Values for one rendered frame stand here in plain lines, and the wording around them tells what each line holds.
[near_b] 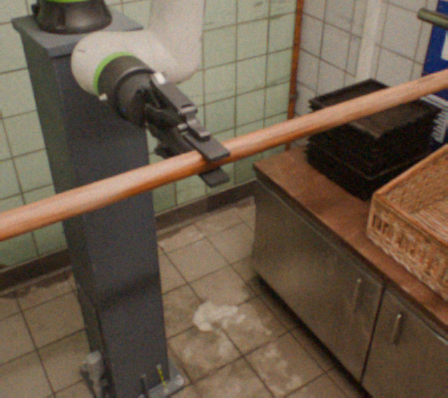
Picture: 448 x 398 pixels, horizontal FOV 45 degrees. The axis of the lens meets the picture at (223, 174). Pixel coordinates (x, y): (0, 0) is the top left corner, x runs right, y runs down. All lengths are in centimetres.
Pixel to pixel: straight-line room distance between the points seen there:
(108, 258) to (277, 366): 80
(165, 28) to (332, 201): 90
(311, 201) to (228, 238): 80
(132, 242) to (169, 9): 67
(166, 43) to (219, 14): 116
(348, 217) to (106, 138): 76
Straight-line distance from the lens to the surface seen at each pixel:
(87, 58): 92
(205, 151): 66
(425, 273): 144
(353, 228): 157
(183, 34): 95
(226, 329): 203
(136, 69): 83
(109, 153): 122
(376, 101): 83
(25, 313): 220
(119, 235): 136
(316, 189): 170
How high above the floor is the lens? 157
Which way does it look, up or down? 35 degrees down
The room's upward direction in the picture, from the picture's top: straight up
